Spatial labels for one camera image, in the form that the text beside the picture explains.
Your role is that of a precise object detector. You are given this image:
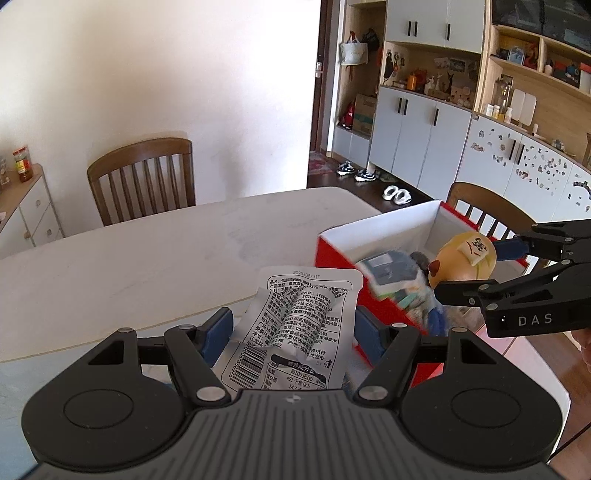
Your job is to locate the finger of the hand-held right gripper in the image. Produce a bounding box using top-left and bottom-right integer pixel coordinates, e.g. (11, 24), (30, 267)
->
(434, 262), (591, 311)
(494, 220), (591, 265)

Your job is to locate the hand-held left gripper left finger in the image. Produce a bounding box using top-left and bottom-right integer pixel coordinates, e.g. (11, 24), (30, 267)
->
(85, 307), (232, 408)

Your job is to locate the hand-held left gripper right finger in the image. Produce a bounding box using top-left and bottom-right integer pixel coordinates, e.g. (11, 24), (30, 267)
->
(353, 307), (499, 407)

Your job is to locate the yellow plush toy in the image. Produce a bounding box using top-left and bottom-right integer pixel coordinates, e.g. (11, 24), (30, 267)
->
(427, 232), (498, 296)

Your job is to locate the blue snack bar packet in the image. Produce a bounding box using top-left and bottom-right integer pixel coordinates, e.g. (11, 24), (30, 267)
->
(425, 305), (450, 337)

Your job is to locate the white printed snack packet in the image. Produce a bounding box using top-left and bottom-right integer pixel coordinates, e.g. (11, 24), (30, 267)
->
(217, 265), (363, 392)

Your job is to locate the red white cardboard box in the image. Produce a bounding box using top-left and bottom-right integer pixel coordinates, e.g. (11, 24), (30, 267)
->
(315, 199), (529, 388)

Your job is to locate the white marble desktop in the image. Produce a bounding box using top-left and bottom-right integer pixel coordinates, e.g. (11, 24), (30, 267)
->
(0, 187), (386, 480)

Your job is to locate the person's right hand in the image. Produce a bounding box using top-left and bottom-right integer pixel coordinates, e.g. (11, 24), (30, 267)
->
(574, 329), (591, 365)

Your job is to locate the brown wooden chair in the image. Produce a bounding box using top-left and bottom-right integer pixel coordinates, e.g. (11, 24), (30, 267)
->
(87, 137), (197, 227)
(445, 181), (539, 273)

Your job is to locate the white blue tissue pack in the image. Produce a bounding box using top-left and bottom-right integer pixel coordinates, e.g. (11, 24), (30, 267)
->
(355, 250), (428, 303)

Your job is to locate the clear glass bottle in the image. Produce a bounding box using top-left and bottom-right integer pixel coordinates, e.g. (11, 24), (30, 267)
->
(494, 76), (512, 118)

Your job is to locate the red patterned rug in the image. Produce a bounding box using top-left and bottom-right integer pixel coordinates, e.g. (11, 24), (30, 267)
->
(307, 151), (342, 176)

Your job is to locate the brown cardboard carton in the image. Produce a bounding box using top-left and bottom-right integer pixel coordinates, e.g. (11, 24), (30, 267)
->
(353, 93), (377, 137)

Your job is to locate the white wooden sideboard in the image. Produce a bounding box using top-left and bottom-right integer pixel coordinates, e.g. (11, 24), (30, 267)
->
(0, 162), (65, 259)

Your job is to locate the brown door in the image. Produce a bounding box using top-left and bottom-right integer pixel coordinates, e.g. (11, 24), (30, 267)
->
(307, 0), (342, 155)

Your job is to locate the pale tote bag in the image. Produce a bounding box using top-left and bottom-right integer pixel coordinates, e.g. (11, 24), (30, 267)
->
(339, 31), (368, 66)

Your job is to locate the red lidded jar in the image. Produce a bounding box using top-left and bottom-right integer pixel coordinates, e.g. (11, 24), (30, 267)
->
(12, 145), (34, 183)

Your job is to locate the black cable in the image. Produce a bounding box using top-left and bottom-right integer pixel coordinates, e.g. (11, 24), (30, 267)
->
(546, 422), (591, 464)

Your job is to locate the white wooden wall cabinet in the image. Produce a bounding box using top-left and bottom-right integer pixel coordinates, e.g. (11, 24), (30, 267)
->
(330, 0), (591, 222)

